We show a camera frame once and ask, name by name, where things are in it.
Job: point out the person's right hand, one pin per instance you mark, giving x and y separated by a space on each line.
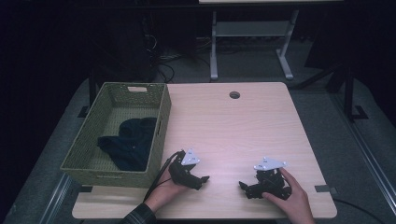
294 199

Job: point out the dark blue cloth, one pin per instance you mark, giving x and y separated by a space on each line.
134 146

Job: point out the metal floor rail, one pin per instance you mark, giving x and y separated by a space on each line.
57 196
367 152

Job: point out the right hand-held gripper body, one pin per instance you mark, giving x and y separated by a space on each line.
270 182

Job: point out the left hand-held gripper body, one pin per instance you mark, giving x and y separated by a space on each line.
182 172

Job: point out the grey metal table frame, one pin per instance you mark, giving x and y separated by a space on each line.
213 62

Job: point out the person's left hand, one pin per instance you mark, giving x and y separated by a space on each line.
165 193

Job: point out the black metal stand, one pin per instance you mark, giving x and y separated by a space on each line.
349 93

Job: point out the green woven basket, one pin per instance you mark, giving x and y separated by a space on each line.
81 178

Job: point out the grey tape strip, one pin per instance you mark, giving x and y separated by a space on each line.
322 188

